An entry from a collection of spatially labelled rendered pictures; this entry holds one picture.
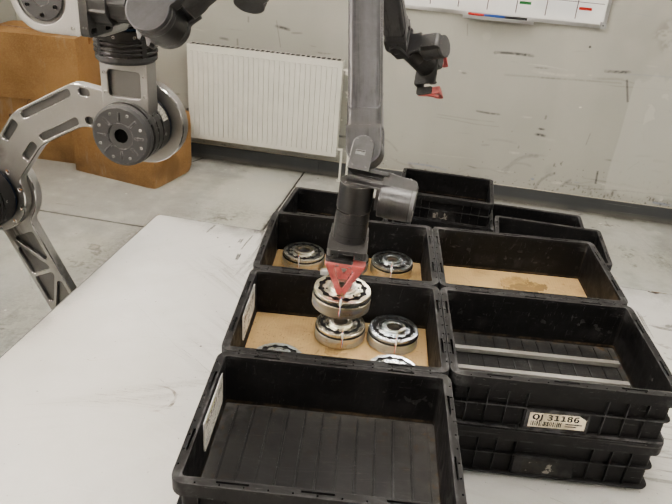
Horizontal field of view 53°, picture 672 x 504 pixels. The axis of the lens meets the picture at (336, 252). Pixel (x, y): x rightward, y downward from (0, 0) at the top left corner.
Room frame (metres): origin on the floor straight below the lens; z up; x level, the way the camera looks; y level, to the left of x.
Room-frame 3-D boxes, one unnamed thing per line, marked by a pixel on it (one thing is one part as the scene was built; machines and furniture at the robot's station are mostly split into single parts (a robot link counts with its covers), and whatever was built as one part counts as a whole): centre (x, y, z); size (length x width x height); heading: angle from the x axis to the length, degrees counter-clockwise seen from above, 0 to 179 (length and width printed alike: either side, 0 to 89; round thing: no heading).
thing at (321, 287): (1.02, -0.02, 1.02); 0.10 x 0.10 x 0.01
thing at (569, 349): (1.07, -0.42, 0.87); 0.40 x 0.30 x 0.11; 88
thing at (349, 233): (1.01, -0.02, 1.15); 0.10 x 0.07 x 0.07; 178
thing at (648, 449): (1.07, -0.42, 0.76); 0.40 x 0.30 x 0.12; 88
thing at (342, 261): (1.00, -0.02, 1.07); 0.07 x 0.07 x 0.09; 88
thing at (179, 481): (0.78, -0.01, 0.92); 0.40 x 0.30 x 0.02; 88
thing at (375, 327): (1.15, -0.13, 0.86); 0.10 x 0.10 x 0.01
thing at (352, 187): (1.01, -0.03, 1.21); 0.07 x 0.06 x 0.07; 79
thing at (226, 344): (1.08, -0.02, 0.92); 0.40 x 0.30 x 0.02; 88
